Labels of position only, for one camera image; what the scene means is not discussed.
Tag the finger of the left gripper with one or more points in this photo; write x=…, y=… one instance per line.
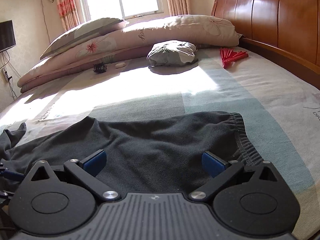
x=10, y=175
x=5, y=197

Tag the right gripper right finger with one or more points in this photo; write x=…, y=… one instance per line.
x=221, y=173

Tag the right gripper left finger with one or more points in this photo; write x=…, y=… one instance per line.
x=85, y=172

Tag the dark grey sweatpants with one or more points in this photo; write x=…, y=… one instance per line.
x=161, y=155

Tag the white power strip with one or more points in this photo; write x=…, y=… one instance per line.
x=6, y=75

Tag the black hair claw clip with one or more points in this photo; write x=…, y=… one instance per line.
x=100, y=68

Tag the white earbud case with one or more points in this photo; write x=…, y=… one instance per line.
x=120, y=65

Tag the grey bundled cloth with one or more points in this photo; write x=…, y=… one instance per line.
x=172, y=53

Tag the black flat television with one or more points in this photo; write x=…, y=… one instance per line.
x=7, y=36

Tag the pink floral folded quilt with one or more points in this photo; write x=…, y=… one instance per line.
x=126, y=43

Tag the grey floral pillow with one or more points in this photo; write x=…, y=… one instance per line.
x=83, y=33

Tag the orange wooden headboard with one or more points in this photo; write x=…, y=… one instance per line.
x=285, y=32

